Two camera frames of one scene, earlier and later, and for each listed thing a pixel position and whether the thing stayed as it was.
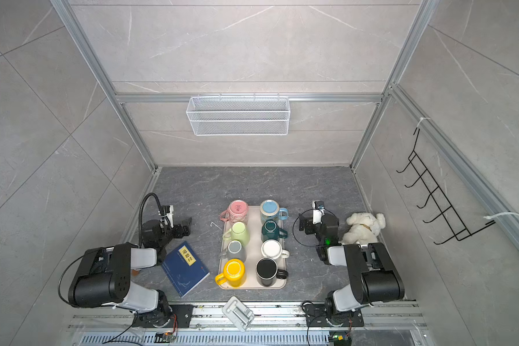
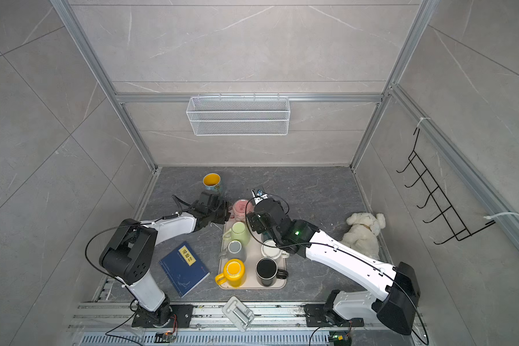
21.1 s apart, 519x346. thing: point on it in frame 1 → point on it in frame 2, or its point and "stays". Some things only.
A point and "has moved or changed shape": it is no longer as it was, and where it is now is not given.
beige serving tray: (251, 255) stays
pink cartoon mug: (238, 212) stays
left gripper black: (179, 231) → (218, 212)
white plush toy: (365, 228) stays
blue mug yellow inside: (269, 210) has moved or changed shape
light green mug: (238, 232) stays
